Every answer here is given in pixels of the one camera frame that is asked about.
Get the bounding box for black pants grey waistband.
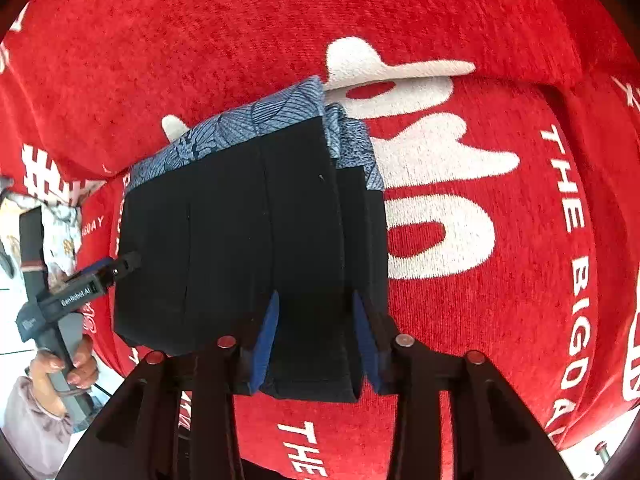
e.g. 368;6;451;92
114;76;388;403

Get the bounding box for person's left forearm sleeve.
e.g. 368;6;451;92
2;377;73;479

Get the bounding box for person's left hand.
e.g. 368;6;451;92
29;335;99;392

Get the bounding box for white floral patterned cloth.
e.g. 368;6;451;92
1;177;81;288

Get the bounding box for red blanket white lettering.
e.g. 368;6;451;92
1;0;639;479

